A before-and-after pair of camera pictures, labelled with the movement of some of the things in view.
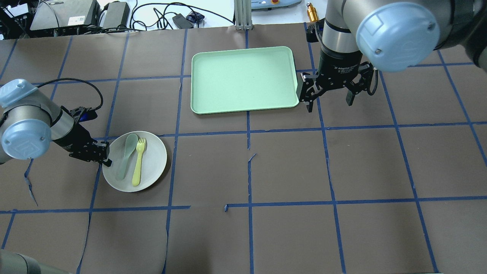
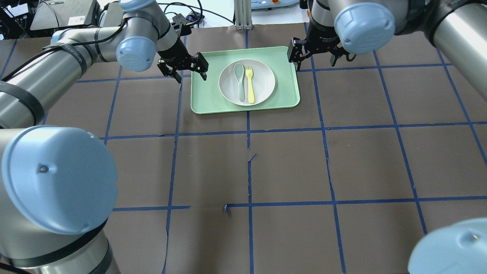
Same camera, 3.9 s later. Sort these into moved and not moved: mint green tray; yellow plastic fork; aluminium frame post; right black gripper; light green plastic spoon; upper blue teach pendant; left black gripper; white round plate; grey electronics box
Moved: yellow plastic fork; white round plate; right black gripper; light green plastic spoon; left black gripper
Not moved: grey electronics box; aluminium frame post; upper blue teach pendant; mint green tray
